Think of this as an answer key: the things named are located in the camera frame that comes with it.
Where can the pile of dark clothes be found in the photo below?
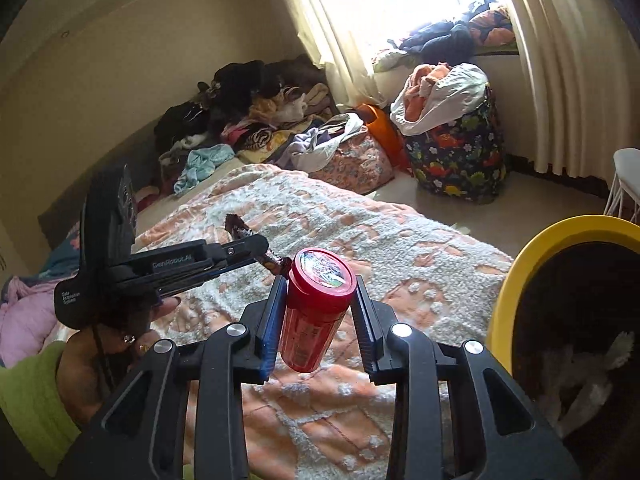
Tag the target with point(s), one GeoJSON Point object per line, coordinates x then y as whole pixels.
{"type": "Point", "coordinates": [445, 35]}

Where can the white lavender garment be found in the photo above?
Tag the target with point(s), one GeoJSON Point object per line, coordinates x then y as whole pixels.
{"type": "Point", "coordinates": [320, 147]}

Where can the pink floral fabric bag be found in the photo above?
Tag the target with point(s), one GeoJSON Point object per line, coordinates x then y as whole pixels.
{"type": "Point", "coordinates": [355, 165]}

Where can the person's left hand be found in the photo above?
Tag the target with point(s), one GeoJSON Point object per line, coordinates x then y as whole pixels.
{"type": "Point", "coordinates": [85, 370]}

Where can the black framed window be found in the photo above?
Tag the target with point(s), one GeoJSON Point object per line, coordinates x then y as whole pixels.
{"type": "Point", "coordinates": [400, 0]}

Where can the light blue cloth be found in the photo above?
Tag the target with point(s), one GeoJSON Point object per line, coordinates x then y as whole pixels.
{"type": "Point", "coordinates": [205, 160]}

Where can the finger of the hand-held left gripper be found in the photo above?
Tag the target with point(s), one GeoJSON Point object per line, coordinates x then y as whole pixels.
{"type": "Point", "coordinates": [200, 280]}
{"type": "Point", "coordinates": [170, 262]}

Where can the orange bag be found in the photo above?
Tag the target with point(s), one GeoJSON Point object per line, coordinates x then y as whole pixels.
{"type": "Point", "coordinates": [380, 125]}

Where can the pile of mixed clothes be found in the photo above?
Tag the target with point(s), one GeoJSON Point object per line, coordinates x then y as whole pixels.
{"type": "Point", "coordinates": [240, 80]}

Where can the pink red cloth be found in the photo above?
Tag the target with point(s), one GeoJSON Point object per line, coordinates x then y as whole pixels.
{"type": "Point", "coordinates": [147, 199]}

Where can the red cylindrical can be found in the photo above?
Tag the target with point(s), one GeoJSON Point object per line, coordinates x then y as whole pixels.
{"type": "Point", "coordinates": [310, 330]}

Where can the pale pink quilt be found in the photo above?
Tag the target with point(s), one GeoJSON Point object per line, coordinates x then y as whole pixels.
{"type": "Point", "coordinates": [25, 320]}

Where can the person's left forearm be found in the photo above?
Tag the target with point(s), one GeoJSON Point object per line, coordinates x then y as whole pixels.
{"type": "Point", "coordinates": [30, 400]}

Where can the wide cream curtain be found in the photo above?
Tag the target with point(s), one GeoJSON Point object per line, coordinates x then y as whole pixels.
{"type": "Point", "coordinates": [575, 85]}

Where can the white plastic bag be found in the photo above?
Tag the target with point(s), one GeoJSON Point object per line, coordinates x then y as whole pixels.
{"type": "Point", "coordinates": [460, 85]}

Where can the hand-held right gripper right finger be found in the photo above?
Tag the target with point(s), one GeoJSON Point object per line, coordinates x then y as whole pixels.
{"type": "Point", "coordinates": [367, 340]}

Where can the grey bed headboard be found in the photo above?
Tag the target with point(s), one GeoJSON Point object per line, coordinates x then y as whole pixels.
{"type": "Point", "coordinates": [60, 210]}

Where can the narrow cream curtain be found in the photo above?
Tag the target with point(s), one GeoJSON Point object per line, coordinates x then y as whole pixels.
{"type": "Point", "coordinates": [330, 35]}

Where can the dinosaur print laundry bag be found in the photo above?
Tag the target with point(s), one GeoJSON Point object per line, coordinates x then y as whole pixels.
{"type": "Point", "coordinates": [450, 160]}

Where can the teal floral pillow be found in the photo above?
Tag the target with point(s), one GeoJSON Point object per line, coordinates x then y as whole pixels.
{"type": "Point", "coordinates": [60, 260]}

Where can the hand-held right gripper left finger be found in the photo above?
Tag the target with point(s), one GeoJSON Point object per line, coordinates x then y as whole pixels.
{"type": "Point", "coordinates": [270, 340]}

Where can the yellow rimmed black bin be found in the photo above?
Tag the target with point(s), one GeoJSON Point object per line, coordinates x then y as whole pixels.
{"type": "Point", "coordinates": [505, 300]}

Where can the pink white fleece blanket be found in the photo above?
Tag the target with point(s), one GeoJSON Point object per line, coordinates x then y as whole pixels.
{"type": "Point", "coordinates": [400, 260]}

